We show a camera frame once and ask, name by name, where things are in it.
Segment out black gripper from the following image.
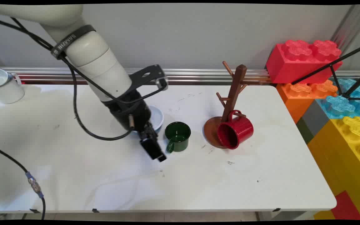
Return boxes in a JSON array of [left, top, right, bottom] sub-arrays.
[[102, 90, 167, 162]]

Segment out red mug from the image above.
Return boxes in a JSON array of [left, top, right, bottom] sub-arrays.
[[217, 110, 254, 150]]

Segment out white and blue bowl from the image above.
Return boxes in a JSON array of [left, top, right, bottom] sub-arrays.
[[147, 105, 164, 133]]

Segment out dark green mug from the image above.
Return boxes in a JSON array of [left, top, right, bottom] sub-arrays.
[[164, 122, 191, 153]]

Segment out brown wooden mug tree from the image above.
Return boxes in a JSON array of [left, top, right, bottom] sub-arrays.
[[203, 61, 249, 149]]

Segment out orange giant building block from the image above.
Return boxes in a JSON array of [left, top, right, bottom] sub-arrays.
[[276, 80, 338, 124]]

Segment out dark green building block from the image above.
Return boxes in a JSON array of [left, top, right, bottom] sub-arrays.
[[296, 117, 314, 144]]

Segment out white enamel mug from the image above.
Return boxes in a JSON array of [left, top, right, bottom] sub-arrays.
[[0, 67, 25, 104]]

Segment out red giant building block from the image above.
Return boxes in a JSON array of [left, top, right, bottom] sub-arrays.
[[266, 40, 343, 84]]

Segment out grey giant building block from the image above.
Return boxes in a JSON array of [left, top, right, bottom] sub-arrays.
[[301, 99, 330, 138]]

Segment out blue giant building block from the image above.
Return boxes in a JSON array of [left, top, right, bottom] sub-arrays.
[[316, 78, 360, 119]]

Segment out yellow giant building block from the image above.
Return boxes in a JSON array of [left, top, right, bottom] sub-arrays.
[[307, 116, 360, 220]]

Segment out black tripod stand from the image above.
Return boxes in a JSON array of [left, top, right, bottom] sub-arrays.
[[291, 42, 360, 101]]

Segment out small red building block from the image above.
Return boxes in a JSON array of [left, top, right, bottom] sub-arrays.
[[331, 191, 360, 220]]

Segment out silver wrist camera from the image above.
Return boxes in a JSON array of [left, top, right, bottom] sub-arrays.
[[155, 77, 169, 91]]

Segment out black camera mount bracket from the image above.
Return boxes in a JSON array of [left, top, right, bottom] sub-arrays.
[[128, 65, 168, 94]]

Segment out aluminium rail profile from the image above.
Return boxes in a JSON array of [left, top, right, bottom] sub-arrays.
[[0, 67, 360, 85]]

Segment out thin black cable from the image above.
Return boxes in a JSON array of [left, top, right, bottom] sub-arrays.
[[0, 16, 168, 141]]

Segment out black cable with metal connector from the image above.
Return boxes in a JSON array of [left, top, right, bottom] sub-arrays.
[[0, 144, 46, 220]]

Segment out black strap band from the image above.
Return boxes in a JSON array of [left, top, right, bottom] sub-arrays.
[[50, 25, 96, 60]]

